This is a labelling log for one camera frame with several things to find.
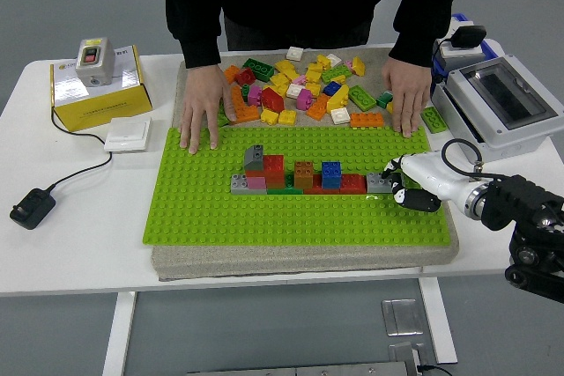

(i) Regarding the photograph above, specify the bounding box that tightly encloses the person's right hand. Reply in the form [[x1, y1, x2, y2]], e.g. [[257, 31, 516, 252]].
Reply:
[[178, 63, 238, 156]]

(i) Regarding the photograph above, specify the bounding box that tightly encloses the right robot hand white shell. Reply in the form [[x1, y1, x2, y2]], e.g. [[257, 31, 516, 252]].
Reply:
[[381, 151, 479, 214]]

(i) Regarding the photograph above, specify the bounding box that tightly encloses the person's left hand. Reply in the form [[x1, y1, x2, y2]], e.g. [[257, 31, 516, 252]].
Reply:
[[381, 57, 434, 139]]

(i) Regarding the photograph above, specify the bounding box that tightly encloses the grey eight-stud brick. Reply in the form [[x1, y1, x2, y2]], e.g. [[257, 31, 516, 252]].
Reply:
[[366, 172, 394, 195]]

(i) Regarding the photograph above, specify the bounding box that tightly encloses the green studded baseplate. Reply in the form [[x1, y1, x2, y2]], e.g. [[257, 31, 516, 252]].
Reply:
[[141, 125, 455, 247]]

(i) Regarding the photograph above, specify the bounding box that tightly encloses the lime green six-stud brick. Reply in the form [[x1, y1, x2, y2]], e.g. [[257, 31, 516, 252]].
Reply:
[[347, 85, 377, 112], [420, 107, 449, 133]]

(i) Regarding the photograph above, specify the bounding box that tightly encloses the large orange brick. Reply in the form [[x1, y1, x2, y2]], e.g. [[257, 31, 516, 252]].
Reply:
[[229, 85, 262, 125]]

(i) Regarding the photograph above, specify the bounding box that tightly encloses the orange long brick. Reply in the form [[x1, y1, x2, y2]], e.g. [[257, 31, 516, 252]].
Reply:
[[349, 112, 386, 129]]

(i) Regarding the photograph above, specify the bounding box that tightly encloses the dark green six-stud brick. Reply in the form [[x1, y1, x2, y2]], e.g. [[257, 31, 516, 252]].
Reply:
[[241, 57, 275, 83]]

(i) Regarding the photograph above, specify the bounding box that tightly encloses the red slope brick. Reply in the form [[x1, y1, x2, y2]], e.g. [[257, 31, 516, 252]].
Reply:
[[260, 86, 286, 113]]

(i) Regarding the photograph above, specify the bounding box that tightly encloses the grey slope brick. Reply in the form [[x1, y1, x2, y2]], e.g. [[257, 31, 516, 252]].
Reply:
[[243, 144, 265, 173]]

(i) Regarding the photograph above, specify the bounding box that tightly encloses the red long brick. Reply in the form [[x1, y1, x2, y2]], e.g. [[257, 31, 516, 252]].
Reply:
[[303, 173, 368, 195]]

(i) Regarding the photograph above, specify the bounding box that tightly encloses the light grey brick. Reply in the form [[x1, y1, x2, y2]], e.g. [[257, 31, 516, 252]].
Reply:
[[229, 173, 268, 195]]

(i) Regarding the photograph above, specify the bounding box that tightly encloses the red square brick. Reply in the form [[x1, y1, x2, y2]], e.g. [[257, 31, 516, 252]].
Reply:
[[263, 154, 286, 173]]

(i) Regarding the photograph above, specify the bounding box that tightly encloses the blue square brick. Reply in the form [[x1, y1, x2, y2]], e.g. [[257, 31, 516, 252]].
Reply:
[[321, 161, 343, 190]]

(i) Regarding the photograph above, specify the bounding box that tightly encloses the dark green flat brick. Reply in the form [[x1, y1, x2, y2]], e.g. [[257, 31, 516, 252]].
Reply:
[[266, 173, 305, 195]]

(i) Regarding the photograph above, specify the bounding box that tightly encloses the brown square brick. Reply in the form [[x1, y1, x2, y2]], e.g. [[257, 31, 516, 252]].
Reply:
[[293, 160, 315, 189]]

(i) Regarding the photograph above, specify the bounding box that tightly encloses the white socket block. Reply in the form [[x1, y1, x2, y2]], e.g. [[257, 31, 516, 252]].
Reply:
[[434, 39, 485, 60]]

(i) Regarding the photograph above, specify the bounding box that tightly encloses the black charger plug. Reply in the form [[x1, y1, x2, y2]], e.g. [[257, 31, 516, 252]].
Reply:
[[449, 25, 488, 49]]

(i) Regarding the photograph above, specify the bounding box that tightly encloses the blue plastic bin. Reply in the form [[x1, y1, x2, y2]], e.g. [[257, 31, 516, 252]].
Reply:
[[429, 12, 500, 86]]

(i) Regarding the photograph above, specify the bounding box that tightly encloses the yellow cardboard box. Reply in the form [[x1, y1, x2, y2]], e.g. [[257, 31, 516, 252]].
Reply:
[[49, 43, 154, 132]]

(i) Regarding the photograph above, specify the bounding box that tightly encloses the white table leg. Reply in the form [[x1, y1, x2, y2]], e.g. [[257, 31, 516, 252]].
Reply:
[[101, 290, 137, 376], [418, 268, 459, 365]]

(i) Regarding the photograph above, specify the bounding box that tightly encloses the metal floor plate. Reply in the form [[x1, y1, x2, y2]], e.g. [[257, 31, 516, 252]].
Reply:
[[381, 299, 424, 336], [387, 341, 437, 366]]

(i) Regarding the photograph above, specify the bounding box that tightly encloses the grey-brown foam mat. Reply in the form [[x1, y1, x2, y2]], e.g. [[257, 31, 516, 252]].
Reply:
[[150, 43, 460, 283]]

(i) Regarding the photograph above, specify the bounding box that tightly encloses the black power adapter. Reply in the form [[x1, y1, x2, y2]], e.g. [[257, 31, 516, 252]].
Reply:
[[9, 187, 57, 231]]

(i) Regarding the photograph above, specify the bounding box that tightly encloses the grey metal base bar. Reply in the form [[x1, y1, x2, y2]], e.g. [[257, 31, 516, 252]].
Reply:
[[187, 360, 419, 376]]

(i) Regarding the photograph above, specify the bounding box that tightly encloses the thin black cable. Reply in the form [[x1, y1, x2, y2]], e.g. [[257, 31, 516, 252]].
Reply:
[[429, 39, 455, 86]]

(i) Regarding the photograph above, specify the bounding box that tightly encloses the white wall switch panel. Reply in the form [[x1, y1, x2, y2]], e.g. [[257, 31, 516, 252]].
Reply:
[[103, 116, 153, 153]]

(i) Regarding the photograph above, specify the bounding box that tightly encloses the grey enclosure with clear lid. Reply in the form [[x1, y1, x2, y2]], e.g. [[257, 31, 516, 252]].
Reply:
[[430, 53, 564, 165]]

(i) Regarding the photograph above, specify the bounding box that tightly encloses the white switch module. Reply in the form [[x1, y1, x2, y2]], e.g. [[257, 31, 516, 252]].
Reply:
[[447, 18, 475, 36]]

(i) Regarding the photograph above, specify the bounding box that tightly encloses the grey push-button switch box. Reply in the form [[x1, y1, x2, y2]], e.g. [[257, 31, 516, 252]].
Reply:
[[74, 36, 117, 87]]

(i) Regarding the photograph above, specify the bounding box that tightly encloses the black power cord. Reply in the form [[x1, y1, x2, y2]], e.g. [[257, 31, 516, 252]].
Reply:
[[46, 105, 115, 193]]

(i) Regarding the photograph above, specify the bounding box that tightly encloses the black floor cable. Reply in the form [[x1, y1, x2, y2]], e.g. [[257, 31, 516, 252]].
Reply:
[[416, 362, 455, 375]]

